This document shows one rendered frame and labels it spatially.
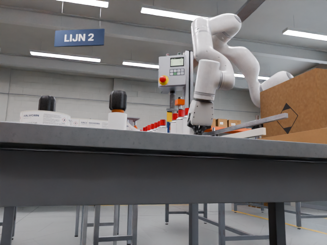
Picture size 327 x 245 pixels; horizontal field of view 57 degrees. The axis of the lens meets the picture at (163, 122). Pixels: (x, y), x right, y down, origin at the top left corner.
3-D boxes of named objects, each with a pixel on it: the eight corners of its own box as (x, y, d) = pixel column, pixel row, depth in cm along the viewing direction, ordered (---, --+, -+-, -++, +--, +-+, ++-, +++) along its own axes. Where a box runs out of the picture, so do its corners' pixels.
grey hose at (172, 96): (168, 125, 182) (168, 91, 185) (173, 126, 183) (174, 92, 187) (170, 125, 178) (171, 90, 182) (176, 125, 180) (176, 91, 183)
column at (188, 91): (182, 166, 168) (183, 52, 180) (189, 167, 170) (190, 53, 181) (185, 166, 164) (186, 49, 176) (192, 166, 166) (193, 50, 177)
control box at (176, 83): (161, 91, 186) (162, 61, 189) (189, 90, 181) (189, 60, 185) (157, 87, 176) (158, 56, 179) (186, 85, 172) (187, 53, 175)
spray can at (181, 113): (173, 154, 141) (174, 111, 144) (184, 154, 142) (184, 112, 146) (178, 153, 136) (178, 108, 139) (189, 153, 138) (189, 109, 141)
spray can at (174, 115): (168, 155, 149) (169, 114, 152) (177, 155, 151) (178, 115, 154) (172, 154, 144) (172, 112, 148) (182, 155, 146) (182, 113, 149)
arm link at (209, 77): (213, 93, 129) (192, 90, 127) (218, 62, 127) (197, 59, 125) (219, 95, 120) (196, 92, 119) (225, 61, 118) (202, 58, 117)
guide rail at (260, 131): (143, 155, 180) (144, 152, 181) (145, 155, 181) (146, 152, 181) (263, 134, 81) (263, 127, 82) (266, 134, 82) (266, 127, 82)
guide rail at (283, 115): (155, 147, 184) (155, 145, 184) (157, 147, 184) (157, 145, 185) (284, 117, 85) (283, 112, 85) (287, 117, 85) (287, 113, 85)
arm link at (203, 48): (222, 50, 145) (231, 96, 126) (190, 45, 143) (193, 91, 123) (228, 34, 138) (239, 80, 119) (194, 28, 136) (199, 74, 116)
